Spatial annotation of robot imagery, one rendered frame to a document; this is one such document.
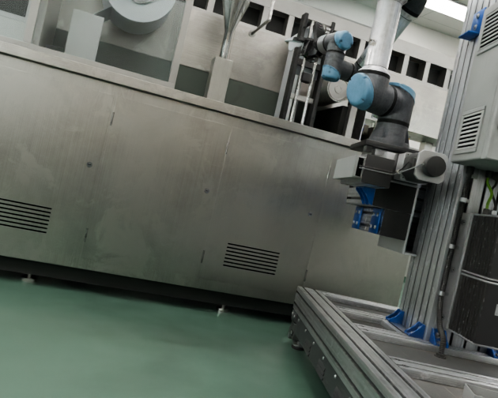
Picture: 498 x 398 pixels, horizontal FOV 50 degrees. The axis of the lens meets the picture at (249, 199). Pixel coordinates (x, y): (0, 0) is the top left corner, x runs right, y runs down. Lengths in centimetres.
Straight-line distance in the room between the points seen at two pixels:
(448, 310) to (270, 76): 176
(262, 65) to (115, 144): 111
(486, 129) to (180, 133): 124
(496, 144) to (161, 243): 136
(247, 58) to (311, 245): 112
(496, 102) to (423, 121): 192
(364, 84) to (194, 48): 127
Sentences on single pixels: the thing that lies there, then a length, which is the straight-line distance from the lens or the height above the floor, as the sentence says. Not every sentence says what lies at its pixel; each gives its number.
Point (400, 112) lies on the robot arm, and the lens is 199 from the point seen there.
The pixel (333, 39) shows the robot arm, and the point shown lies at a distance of 220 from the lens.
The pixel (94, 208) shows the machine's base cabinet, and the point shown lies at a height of 35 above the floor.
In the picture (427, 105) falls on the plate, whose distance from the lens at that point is 346.
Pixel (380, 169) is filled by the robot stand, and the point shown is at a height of 70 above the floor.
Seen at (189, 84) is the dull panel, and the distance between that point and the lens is 290.
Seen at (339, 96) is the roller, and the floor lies 114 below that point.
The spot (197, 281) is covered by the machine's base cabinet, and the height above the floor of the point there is 13.
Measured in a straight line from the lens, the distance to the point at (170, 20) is 238.
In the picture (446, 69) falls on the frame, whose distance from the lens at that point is 358.
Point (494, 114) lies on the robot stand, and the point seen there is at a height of 88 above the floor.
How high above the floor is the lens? 53
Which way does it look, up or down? level
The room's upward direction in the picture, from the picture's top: 13 degrees clockwise
